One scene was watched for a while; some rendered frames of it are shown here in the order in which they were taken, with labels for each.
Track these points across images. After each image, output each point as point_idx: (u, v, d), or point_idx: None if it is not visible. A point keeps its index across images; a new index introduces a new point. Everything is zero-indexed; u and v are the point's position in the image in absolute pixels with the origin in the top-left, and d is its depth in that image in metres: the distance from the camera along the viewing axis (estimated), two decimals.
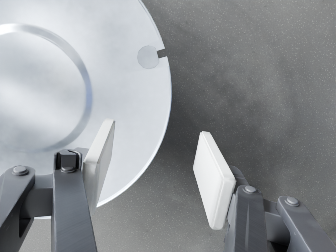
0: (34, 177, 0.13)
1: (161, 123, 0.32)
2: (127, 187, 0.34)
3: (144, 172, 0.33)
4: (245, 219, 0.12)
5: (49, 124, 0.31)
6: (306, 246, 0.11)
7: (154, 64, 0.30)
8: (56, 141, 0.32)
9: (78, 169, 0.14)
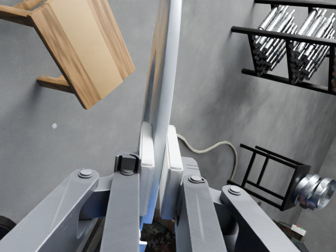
0: (97, 181, 0.13)
1: (153, 134, 0.19)
2: (175, 5, 0.19)
3: (177, 43, 0.18)
4: (196, 210, 0.12)
5: None
6: (255, 235, 0.11)
7: None
8: None
9: (136, 173, 0.14)
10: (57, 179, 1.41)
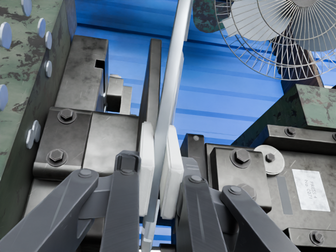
0: (96, 181, 0.13)
1: (154, 134, 0.19)
2: (183, 4, 0.19)
3: (181, 43, 0.18)
4: (196, 210, 0.12)
5: (178, 86, 0.29)
6: (256, 235, 0.11)
7: None
8: (180, 68, 0.28)
9: (136, 173, 0.14)
10: None
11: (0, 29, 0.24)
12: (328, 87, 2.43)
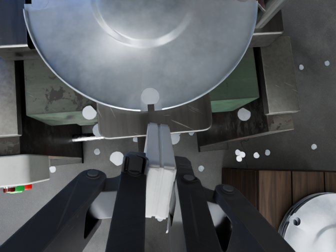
0: (104, 182, 0.13)
1: (241, 47, 0.38)
2: (202, 96, 0.37)
3: (220, 82, 0.37)
4: (190, 209, 0.12)
5: (153, 22, 0.37)
6: (249, 234, 0.11)
7: None
8: (154, 37, 0.37)
9: (143, 174, 0.14)
10: None
11: None
12: None
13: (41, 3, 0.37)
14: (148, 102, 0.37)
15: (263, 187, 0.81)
